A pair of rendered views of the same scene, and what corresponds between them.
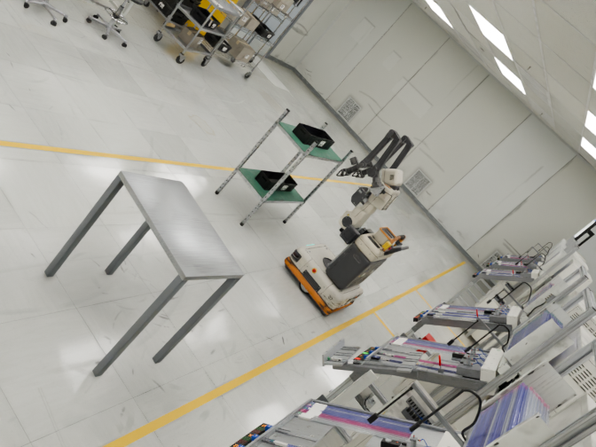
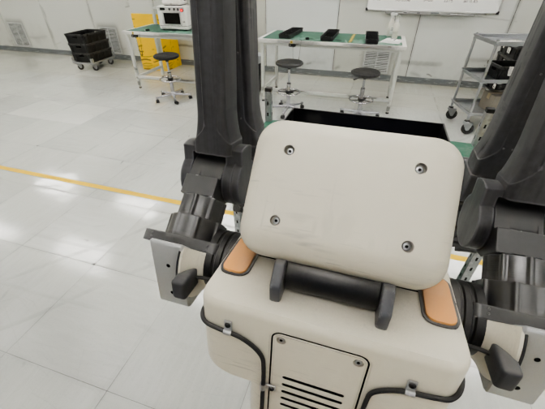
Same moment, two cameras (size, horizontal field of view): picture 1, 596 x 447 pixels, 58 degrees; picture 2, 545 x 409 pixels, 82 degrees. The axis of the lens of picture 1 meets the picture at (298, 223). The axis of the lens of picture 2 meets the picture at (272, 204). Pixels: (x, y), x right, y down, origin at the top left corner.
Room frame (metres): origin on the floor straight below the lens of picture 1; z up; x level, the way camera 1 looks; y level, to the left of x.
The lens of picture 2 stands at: (4.84, -0.62, 1.52)
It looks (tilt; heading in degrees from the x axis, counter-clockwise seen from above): 37 degrees down; 89
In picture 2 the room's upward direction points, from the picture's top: straight up
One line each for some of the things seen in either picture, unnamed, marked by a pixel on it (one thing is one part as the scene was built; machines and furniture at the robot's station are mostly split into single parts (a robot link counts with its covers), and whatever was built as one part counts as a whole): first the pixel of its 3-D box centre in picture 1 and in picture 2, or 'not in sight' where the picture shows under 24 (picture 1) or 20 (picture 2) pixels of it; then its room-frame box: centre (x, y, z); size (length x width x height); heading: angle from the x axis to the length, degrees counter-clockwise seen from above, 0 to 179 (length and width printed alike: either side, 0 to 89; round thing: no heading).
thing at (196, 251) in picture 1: (141, 272); not in sight; (2.48, 0.43, 0.40); 0.70 x 0.45 x 0.80; 66
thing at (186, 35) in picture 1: (191, 36); (499, 101); (7.47, 2.93, 0.30); 0.30 x 0.23 x 0.18; 1
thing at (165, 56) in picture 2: not in sight; (169, 77); (3.46, 3.93, 0.30); 0.51 x 0.50 x 0.60; 118
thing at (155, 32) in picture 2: not in sight; (186, 58); (3.57, 4.59, 0.40); 1.50 x 0.75 x 0.81; 162
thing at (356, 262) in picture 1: (361, 254); not in sight; (4.83, -0.64, 0.59); 0.55 x 0.34 x 0.83; 162
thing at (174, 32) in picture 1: (199, 26); (508, 83); (7.48, 2.93, 0.50); 0.90 x 0.54 x 1.00; 177
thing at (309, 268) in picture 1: (325, 276); not in sight; (4.86, -0.55, 0.16); 0.67 x 0.64 x 0.25; 72
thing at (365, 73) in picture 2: (119, 12); (362, 95); (5.97, 3.19, 0.28); 0.54 x 0.52 x 0.57; 95
